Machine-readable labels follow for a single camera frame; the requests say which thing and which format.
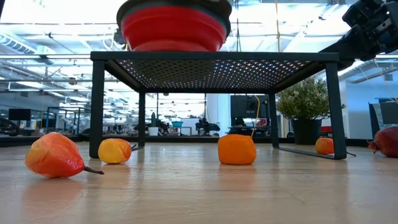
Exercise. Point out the dark red toy pomegranate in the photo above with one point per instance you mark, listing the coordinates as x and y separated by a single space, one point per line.
387 141

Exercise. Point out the cactus in white pot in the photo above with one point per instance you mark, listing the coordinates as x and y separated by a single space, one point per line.
153 131

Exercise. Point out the small yellow-orange toy pear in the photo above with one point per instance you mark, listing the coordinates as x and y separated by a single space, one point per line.
114 151

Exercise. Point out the small black monitor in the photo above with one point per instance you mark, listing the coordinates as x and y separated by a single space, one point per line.
19 114

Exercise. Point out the orange toy mandarin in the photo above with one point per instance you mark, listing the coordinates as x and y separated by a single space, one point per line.
236 149

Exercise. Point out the red colander with grey rim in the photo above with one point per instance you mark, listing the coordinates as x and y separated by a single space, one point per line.
174 28

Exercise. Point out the black perforated metal riser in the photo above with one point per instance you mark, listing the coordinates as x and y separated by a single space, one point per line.
217 56

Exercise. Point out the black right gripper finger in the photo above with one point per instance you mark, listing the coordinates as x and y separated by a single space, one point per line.
346 49

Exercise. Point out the small red box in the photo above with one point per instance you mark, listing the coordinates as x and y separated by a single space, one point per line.
325 129

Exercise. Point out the dark partition panel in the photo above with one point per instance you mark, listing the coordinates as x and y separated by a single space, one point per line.
388 112

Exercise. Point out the teal basket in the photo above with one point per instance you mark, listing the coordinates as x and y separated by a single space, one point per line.
177 124

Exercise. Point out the small orange toy pear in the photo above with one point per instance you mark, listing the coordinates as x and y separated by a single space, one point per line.
54 155
324 146

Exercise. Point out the black background robot arm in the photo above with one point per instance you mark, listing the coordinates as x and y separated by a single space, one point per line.
205 127

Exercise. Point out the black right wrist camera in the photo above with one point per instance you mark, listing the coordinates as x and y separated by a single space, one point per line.
360 14

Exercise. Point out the green plant in black pot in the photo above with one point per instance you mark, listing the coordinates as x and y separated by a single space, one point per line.
303 99

